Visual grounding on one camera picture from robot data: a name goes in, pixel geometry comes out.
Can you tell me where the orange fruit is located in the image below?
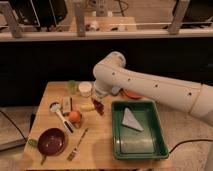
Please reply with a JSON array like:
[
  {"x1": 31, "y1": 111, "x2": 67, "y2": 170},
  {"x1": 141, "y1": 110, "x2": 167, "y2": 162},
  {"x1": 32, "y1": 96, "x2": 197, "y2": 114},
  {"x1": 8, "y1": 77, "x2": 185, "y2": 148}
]
[{"x1": 69, "y1": 111, "x2": 82, "y2": 123}]

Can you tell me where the orange bowl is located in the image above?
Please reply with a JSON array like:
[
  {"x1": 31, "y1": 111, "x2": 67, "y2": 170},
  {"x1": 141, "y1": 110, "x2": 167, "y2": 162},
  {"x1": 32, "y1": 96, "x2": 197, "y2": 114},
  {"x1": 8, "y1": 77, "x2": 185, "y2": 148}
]
[{"x1": 122, "y1": 89, "x2": 143, "y2": 99}]

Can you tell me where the yellow banana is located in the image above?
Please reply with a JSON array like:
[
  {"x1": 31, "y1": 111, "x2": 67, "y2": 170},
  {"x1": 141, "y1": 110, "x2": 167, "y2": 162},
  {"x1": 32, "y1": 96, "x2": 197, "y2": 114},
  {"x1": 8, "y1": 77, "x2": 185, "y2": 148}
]
[{"x1": 80, "y1": 103, "x2": 95, "y2": 111}]

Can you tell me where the black floor cable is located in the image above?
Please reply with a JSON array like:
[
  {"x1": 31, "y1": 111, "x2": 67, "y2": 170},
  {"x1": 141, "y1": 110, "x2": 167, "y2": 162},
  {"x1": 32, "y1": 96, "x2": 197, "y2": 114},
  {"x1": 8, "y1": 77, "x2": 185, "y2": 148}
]
[{"x1": 168, "y1": 138, "x2": 213, "y2": 155}]

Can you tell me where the white handled brush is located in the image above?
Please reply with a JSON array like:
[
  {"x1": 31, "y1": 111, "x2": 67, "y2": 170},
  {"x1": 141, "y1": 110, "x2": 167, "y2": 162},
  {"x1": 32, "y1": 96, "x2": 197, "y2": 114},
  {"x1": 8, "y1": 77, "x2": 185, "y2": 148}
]
[{"x1": 50, "y1": 102, "x2": 74, "y2": 133}]

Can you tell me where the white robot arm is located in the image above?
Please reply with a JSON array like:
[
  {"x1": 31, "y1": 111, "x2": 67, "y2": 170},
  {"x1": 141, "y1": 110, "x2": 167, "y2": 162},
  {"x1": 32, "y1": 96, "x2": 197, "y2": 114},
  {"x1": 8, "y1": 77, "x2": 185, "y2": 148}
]
[{"x1": 93, "y1": 51, "x2": 213, "y2": 127}]

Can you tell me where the blue sponge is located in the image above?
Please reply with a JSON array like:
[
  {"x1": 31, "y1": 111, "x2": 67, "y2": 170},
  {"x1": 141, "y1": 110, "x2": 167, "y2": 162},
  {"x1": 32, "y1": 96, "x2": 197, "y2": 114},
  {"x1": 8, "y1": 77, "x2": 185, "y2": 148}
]
[{"x1": 111, "y1": 86, "x2": 121, "y2": 96}]

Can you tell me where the green leafy vegetable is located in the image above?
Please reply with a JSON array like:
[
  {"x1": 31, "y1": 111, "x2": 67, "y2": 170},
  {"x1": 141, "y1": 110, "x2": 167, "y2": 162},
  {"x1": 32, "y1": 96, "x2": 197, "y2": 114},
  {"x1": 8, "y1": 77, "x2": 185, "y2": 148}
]
[{"x1": 27, "y1": 139, "x2": 46, "y2": 165}]

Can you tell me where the white paper cup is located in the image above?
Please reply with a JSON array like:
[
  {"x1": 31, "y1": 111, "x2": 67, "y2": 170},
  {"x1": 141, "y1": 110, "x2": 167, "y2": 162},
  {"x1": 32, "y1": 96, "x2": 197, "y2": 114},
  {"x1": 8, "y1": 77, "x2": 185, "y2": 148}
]
[{"x1": 78, "y1": 81, "x2": 92, "y2": 97}]

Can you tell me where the metal fork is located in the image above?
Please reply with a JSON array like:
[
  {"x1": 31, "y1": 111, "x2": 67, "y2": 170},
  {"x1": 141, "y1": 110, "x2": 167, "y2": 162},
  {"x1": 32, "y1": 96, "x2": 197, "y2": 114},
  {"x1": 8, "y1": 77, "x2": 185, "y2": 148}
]
[{"x1": 67, "y1": 128, "x2": 89, "y2": 161}]

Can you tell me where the grey folded cloth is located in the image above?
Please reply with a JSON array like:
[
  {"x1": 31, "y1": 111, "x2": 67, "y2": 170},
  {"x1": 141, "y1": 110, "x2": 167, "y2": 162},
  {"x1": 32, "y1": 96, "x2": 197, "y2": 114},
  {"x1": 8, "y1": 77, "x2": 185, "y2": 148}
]
[{"x1": 122, "y1": 108, "x2": 143, "y2": 132}]

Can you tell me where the green plastic tray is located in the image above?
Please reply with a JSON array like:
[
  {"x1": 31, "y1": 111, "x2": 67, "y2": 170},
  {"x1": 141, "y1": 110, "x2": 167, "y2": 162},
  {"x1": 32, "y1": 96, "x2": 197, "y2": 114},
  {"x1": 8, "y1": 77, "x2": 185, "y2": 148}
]
[{"x1": 111, "y1": 101, "x2": 169, "y2": 160}]

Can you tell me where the green plastic cup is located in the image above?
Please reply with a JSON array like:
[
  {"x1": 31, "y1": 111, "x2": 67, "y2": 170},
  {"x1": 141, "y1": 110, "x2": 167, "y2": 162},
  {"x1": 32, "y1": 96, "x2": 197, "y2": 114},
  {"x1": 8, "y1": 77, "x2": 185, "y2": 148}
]
[{"x1": 67, "y1": 80, "x2": 77, "y2": 94}]

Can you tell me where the dark red bowl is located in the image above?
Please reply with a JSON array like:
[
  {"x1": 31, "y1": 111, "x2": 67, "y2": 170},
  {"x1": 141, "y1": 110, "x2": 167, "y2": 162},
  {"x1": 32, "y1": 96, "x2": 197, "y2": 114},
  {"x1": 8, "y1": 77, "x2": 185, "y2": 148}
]
[{"x1": 37, "y1": 128, "x2": 67, "y2": 156}]

